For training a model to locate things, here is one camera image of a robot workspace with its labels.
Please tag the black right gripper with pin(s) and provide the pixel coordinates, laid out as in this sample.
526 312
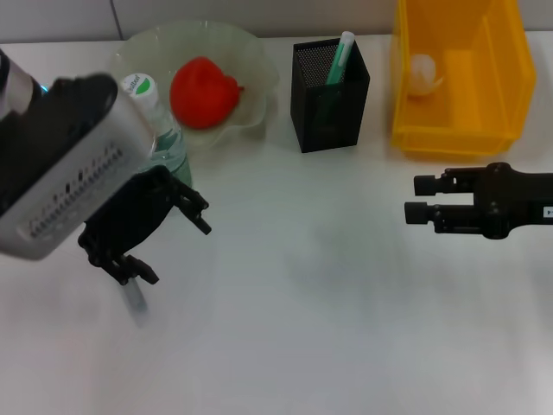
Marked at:
518 199

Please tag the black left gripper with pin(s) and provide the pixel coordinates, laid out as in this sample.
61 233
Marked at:
129 216

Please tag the grey marker pen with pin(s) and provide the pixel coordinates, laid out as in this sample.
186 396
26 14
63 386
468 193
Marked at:
136 302

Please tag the clear green-label water bottle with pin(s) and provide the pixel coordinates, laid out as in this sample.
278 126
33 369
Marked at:
170 147

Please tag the white paper ball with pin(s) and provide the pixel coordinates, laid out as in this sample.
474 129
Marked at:
423 73

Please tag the orange fruit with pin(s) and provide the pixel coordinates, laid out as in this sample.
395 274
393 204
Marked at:
203 91

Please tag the green utility knife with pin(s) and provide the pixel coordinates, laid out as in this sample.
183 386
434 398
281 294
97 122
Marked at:
341 60

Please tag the black mesh pen holder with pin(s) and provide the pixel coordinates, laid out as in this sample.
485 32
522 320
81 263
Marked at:
337 121

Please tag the pale green glass fruit bowl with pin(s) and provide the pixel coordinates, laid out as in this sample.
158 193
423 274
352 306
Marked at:
250 65

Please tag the yellow plastic bin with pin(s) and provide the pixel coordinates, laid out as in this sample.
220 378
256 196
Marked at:
453 129

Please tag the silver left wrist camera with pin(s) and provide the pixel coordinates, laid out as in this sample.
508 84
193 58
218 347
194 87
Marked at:
65 173

